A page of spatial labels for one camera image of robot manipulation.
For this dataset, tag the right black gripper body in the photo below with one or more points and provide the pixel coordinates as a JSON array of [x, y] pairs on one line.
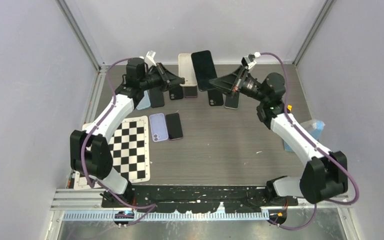
[[241, 79]]

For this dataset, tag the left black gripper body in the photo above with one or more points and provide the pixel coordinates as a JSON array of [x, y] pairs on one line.
[[163, 81]]

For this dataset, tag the black camera-hole case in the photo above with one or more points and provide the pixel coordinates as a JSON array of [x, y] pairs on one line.
[[176, 93]]

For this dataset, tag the cream pink case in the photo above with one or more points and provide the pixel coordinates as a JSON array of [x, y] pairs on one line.
[[186, 70]]

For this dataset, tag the bare phone silver edge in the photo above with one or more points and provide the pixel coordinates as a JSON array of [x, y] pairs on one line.
[[232, 101]]

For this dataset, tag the phone with pink case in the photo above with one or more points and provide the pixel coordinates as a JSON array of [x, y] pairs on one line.
[[204, 69]]

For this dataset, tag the light blue case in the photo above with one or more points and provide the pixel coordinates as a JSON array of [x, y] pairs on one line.
[[145, 102]]

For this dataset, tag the lilac case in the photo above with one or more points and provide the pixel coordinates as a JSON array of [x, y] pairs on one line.
[[158, 127]]

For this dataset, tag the phone with lilac case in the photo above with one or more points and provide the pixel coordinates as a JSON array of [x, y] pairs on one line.
[[174, 126]]

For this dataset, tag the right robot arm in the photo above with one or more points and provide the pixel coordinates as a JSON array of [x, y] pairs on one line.
[[323, 176]]

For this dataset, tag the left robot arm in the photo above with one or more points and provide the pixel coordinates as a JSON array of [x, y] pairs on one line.
[[90, 154]]

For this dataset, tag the checkerboard calibration mat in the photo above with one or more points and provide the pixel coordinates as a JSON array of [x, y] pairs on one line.
[[129, 147]]

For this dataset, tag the blue plastic bag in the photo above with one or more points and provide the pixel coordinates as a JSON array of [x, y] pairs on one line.
[[314, 127]]

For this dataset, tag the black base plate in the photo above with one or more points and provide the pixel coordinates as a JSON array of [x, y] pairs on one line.
[[200, 199]]

